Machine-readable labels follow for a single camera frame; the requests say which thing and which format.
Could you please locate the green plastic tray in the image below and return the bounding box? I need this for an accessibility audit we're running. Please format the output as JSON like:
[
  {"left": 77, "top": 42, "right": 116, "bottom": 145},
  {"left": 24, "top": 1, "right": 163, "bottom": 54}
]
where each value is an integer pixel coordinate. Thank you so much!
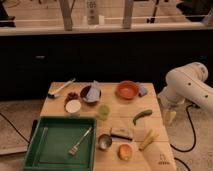
[{"left": 23, "top": 116, "right": 96, "bottom": 171}]

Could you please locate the dark red berry cluster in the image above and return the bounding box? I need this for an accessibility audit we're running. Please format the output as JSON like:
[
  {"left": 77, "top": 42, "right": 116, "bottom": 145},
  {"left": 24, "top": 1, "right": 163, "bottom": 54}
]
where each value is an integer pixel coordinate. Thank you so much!
[{"left": 65, "top": 92, "right": 79, "bottom": 103}]

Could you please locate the orange bowl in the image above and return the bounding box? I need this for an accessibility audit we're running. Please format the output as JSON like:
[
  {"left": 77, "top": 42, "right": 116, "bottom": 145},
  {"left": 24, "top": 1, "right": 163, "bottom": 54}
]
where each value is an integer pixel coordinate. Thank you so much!
[{"left": 116, "top": 81, "right": 139, "bottom": 100}]

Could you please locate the dark maroon bowl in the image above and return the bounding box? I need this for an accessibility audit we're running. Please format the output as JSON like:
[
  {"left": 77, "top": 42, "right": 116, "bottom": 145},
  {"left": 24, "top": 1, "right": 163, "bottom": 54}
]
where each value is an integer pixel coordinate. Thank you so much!
[{"left": 80, "top": 85, "right": 101, "bottom": 106}]

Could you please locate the blue grey cloth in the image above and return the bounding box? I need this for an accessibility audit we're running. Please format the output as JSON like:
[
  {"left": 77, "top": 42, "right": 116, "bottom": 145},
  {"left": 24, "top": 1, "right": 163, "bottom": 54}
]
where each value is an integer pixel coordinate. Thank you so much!
[{"left": 84, "top": 81, "right": 100, "bottom": 103}]

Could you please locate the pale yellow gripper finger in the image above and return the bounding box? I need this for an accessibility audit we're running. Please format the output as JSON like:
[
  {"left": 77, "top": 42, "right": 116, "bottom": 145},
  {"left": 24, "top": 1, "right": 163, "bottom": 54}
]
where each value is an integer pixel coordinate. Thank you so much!
[{"left": 165, "top": 111, "right": 176, "bottom": 125}]

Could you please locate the small metal cup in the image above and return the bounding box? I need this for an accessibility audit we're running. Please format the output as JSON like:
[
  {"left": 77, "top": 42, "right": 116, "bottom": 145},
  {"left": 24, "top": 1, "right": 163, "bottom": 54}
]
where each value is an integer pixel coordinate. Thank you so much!
[{"left": 98, "top": 134, "right": 112, "bottom": 150}]

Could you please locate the black cable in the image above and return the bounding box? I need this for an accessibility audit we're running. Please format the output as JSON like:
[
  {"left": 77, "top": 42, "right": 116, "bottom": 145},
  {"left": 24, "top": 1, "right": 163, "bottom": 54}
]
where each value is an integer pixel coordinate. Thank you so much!
[
  {"left": 170, "top": 104, "right": 198, "bottom": 171},
  {"left": 0, "top": 112, "right": 31, "bottom": 145}
]

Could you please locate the blue grey sponge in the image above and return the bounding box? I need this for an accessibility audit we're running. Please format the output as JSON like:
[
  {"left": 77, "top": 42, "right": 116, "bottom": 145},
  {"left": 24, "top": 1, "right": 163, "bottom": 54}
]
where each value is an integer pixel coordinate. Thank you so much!
[{"left": 137, "top": 83, "right": 148, "bottom": 97}]

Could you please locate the white round lid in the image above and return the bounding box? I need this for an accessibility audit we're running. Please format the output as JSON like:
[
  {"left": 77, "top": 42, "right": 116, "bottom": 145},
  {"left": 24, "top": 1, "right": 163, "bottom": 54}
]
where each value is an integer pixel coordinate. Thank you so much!
[{"left": 65, "top": 100, "right": 81, "bottom": 114}]

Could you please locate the orange yellow fruit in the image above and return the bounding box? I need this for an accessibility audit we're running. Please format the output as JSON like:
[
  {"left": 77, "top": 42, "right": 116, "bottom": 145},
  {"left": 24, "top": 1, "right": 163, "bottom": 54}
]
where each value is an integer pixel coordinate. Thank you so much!
[{"left": 118, "top": 144, "right": 132, "bottom": 161}]

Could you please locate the silver fork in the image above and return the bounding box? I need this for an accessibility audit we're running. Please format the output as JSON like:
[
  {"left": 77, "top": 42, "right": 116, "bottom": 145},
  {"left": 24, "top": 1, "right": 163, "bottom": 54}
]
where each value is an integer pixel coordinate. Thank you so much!
[{"left": 69, "top": 127, "right": 92, "bottom": 156}]

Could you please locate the yellow corn cob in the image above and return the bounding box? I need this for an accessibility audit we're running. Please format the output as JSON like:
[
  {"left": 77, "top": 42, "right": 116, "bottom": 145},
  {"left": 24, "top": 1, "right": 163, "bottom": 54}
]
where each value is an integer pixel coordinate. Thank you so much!
[{"left": 139, "top": 130, "right": 158, "bottom": 151}]

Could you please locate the green plastic cup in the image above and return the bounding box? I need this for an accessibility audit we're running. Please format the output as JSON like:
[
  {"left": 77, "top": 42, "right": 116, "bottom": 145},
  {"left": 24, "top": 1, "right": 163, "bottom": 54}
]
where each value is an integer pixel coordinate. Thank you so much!
[{"left": 98, "top": 105, "right": 110, "bottom": 120}]

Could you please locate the black cable left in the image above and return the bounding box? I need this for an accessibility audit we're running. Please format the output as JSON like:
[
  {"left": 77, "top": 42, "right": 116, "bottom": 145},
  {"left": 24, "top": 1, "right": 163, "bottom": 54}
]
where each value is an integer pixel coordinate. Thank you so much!
[{"left": 0, "top": 112, "right": 31, "bottom": 145}]

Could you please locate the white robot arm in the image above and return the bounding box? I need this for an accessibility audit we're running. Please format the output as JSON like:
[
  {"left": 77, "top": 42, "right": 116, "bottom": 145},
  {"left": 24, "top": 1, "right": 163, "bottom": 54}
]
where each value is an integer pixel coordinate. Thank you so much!
[{"left": 157, "top": 62, "right": 213, "bottom": 125}]

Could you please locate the white handled dish brush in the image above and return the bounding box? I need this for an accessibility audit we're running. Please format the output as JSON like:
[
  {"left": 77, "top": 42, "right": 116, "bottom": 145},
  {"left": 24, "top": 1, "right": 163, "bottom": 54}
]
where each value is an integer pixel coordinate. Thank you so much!
[{"left": 47, "top": 78, "right": 76, "bottom": 99}]

